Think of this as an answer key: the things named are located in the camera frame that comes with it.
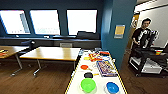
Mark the blue bowl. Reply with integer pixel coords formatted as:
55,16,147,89
106,81,120,94

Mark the yellow round disc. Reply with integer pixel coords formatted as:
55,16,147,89
83,56,92,61

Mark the dark bench cushion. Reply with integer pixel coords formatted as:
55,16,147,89
76,30,98,39

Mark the orange paddle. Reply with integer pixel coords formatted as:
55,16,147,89
80,64,93,71

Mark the flat red item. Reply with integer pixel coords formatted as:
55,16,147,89
99,50,111,56

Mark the white work table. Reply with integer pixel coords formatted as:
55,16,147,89
64,49,128,94

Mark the green bowl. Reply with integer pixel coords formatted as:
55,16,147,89
80,78,97,94

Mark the person in black jacket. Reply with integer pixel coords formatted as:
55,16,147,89
130,18,154,52

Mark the brown wooden door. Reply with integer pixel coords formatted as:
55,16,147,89
131,13,140,34

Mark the black wheeled cart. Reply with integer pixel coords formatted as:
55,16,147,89
128,29,168,78

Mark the yellow top dark table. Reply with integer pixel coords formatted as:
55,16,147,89
0,45,30,76

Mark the bright wall window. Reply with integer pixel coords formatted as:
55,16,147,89
0,9,22,35
29,9,61,36
66,8,98,36

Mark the dark wall bench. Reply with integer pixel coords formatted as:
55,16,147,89
0,35,103,50

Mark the yellow wall sign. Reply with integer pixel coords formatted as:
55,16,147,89
114,24,126,39

